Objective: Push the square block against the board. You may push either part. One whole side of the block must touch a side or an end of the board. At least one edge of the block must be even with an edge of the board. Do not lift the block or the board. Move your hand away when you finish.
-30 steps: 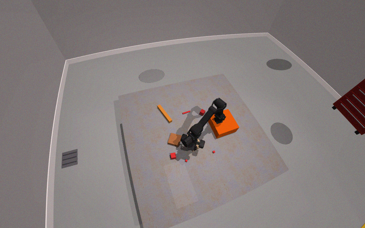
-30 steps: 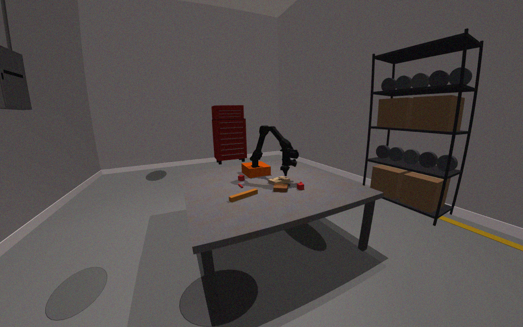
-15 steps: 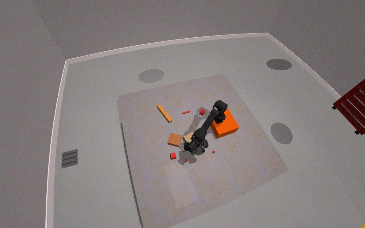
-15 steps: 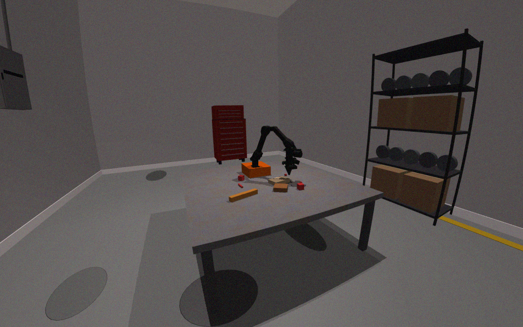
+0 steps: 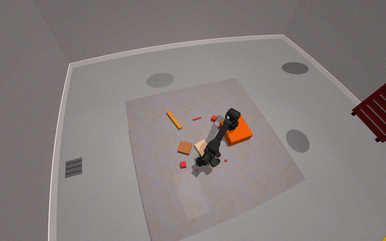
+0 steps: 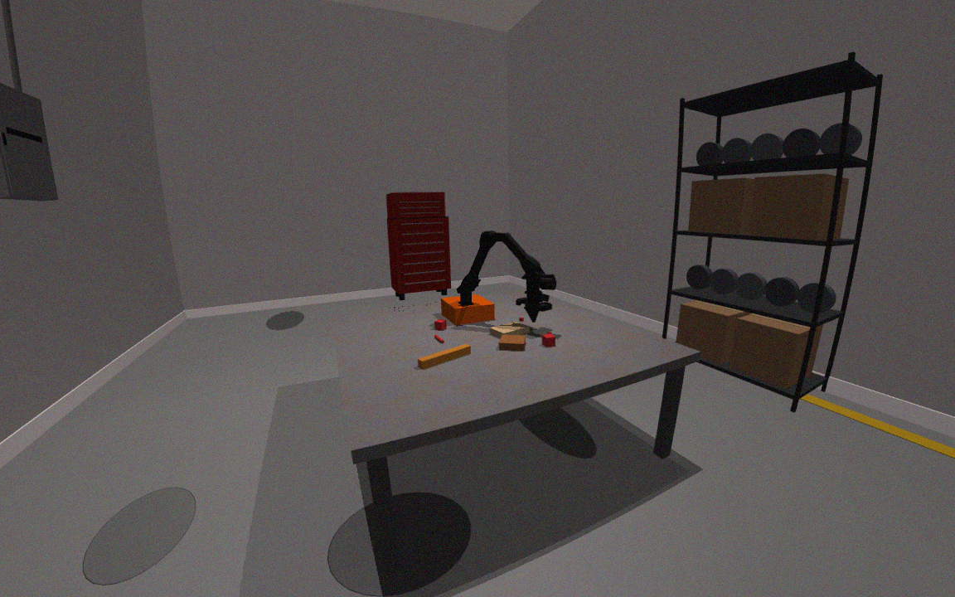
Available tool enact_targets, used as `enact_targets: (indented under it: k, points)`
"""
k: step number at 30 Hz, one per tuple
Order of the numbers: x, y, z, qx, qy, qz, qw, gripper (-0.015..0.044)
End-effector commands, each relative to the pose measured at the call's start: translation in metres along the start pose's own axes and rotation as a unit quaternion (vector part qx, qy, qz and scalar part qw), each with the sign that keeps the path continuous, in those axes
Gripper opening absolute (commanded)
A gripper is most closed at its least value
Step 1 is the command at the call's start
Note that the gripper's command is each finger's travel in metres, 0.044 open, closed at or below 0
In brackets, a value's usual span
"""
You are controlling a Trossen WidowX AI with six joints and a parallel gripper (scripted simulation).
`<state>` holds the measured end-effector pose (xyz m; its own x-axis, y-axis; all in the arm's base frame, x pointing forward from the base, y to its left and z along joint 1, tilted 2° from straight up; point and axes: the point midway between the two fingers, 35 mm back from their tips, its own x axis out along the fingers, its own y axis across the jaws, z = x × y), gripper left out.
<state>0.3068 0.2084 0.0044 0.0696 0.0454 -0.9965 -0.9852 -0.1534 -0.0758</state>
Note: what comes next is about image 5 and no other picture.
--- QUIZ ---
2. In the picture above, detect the orange rectangular bar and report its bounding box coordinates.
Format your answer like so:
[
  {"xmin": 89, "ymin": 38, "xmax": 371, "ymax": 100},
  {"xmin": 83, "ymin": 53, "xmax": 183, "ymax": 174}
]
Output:
[{"xmin": 166, "ymin": 110, "xmax": 182, "ymax": 130}]

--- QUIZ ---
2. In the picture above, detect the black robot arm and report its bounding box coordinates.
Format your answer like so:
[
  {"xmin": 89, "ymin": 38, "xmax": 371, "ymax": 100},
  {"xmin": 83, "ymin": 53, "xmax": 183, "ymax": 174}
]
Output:
[{"xmin": 199, "ymin": 108, "xmax": 241, "ymax": 167}]

